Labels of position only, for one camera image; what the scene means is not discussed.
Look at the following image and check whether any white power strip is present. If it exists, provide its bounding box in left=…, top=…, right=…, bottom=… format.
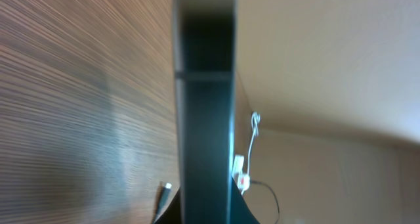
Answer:
left=232, top=154, right=245, bottom=181

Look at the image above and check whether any cyan screen smartphone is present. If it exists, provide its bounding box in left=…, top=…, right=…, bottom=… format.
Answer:
left=173, top=0, right=236, bottom=223

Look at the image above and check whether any black usb charging cable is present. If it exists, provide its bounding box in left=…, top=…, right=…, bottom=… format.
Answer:
left=152, top=180, right=280, bottom=224

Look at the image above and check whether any white power strip cord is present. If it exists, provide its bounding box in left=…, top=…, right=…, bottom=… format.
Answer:
left=245, top=111, right=261, bottom=177

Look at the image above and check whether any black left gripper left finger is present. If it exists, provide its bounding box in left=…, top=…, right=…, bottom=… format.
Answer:
left=153, top=187, right=181, bottom=224

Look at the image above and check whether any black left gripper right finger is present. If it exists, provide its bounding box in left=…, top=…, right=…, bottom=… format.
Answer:
left=230, top=179, right=259, bottom=224

